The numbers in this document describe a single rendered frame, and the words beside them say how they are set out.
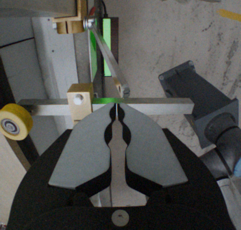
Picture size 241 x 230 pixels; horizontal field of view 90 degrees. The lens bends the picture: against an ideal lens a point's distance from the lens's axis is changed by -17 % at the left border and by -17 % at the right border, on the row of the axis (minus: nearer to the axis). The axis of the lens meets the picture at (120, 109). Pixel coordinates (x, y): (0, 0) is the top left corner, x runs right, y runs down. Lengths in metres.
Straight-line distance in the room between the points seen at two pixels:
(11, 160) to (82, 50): 0.37
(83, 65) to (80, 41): 0.07
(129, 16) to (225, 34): 0.80
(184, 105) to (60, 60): 0.42
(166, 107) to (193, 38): 0.98
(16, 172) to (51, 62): 0.38
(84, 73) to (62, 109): 0.15
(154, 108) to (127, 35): 0.85
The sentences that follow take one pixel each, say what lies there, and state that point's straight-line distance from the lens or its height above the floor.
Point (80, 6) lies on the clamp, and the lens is 0.25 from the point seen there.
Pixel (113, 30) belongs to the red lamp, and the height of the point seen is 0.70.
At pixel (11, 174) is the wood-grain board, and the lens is 0.56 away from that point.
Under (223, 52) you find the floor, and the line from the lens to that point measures 1.46.
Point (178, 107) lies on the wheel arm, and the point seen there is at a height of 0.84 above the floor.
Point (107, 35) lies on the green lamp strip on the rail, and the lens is 0.42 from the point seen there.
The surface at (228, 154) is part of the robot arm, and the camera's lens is 0.72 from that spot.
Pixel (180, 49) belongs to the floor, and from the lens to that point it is 1.24.
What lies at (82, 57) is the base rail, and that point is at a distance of 0.43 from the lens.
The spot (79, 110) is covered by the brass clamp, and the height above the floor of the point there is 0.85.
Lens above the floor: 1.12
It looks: 57 degrees down
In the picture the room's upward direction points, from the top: 176 degrees clockwise
